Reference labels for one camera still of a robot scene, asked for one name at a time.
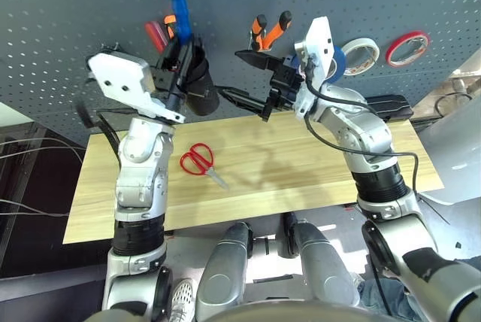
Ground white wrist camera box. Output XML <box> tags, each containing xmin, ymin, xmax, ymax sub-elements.
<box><xmin>86</xmin><ymin>50</ymin><xmax>187</xmax><ymax>124</ymax></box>
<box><xmin>294</xmin><ymin>16</ymin><xmax>335</xmax><ymax>120</ymax></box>

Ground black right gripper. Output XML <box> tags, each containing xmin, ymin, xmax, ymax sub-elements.
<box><xmin>218</xmin><ymin>49</ymin><xmax>304</xmax><ymax>122</ymax></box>

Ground white tape roll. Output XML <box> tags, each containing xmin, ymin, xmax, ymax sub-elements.
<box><xmin>340</xmin><ymin>38</ymin><xmax>381</xmax><ymax>77</ymax></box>

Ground blue tape roll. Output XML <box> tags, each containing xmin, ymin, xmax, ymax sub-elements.
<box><xmin>291</xmin><ymin>45</ymin><xmax>347</xmax><ymax>84</ymax></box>

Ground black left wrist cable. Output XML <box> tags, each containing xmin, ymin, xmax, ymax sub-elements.
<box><xmin>74</xmin><ymin>99</ymin><xmax>125</xmax><ymax>172</ymax></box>

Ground silver robot thigh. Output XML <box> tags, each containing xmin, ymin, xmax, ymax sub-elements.
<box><xmin>195</xmin><ymin>222</ymin><xmax>253</xmax><ymax>322</ymax></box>
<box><xmin>283</xmin><ymin>211</ymin><xmax>360</xmax><ymax>306</ymax></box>

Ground orange black needle-nose pliers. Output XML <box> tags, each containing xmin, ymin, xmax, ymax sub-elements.
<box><xmin>247</xmin><ymin>11</ymin><xmax>293</xmax><ymax>52</ymax></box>

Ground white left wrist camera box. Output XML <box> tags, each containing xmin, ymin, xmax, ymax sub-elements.
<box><xmin>86</xmin><ymin>50</ymin><xmax>187</xmax><ymax>124</ymax></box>

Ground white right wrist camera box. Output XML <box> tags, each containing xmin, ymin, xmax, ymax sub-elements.
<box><xmin>294</xmin><ymin>16</ymin><xmax>335</xmax><ymax>120</ymax></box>

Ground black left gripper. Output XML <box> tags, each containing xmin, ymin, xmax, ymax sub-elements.
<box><xmin>152</xmin><ymin>38</ymin><xmax>196</xmax><ymax>111</ymax></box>

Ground red handled scissors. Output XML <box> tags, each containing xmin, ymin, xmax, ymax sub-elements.
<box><xmin>179</xmin><ymin>142</ymin><xmax>230</xmax><ymax>190</ymax></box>

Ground red tape roll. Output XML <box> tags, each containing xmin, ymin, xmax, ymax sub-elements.
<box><xmin>386</xmin><ymin>30</ymin><xmax>431</xmax><ymax>68</ymax></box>

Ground silver left robot thigh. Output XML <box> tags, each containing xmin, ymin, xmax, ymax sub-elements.
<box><xmin>195</xmin><ymin>222</ymin><xmax>253</xmax><ymax>322</ymax></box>

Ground black plastic cup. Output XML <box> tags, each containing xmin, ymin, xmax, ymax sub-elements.
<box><xmin>186</xmin><ymin>41</ymin><xmax>221</xmax><ymax>117</ymax></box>

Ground blue handled screwdriver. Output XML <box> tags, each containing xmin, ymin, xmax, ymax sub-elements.
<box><xmin>164</xmin><ymin>0</ymin><xmax>192</xmax><ymax>47</ymax></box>

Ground orange black handled screwdriver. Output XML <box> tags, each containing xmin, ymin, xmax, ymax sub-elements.
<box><xmin>163</xmin><ymin>14</ymin><xmax>180</xmax><ymax>41</ymax></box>

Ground thin grey cable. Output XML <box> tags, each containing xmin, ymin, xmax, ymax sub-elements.
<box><xmin>0</xmin><ymin>137</ymin><xmax>86</xmax><ymax>165</ymax></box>
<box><xmin>0</xmin><ymin>199</ymin><xmax>71</xmax><ymax>218</ymax></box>

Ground grey perforated pegboard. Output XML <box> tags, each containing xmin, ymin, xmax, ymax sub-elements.
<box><xmin>0</xmin><ymin>0</ymin><xmax>481</xmax><ymax>146</ymax></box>

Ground grey robot torso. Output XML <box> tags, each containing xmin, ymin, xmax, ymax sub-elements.
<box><xmin>202</xmin><ymin>299</ymin><xmax>380</xmax><ymax>322</ymax></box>

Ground white mesh sneaker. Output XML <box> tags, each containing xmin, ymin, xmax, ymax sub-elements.
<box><xmin>167</xmin><ymin>278</ymin><xmax>196</xmax><ymax>322</ymax></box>

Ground black plastic tool case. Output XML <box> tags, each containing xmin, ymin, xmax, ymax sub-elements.
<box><xmin>366</xmin><ymin>94</ymin><xmax>414</xmax><ymax>122</ymax></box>

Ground black power cable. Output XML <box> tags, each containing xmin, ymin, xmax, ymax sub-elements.
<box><xmin>413</xmin><ymin>92</ymin><xmax>476</xmax><ymax>123</ymax></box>

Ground blue jeans leg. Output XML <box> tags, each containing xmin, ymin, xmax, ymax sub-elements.
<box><xmin>356</xmin><ymin>276</ymin><xmax>414</xmax><ymax>322</ymax></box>

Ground red handled screwdriver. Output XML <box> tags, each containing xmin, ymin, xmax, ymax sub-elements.
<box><xmin>144</xmin><ymin>20</ymin><xmax>170</xmax><ymax>54</ymax></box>

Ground silver right robot thigh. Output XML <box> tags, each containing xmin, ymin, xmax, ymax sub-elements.
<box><xmin>283</xmin><ymin>211</ymin><xmax>360</xmax><ymax>306</ymax></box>

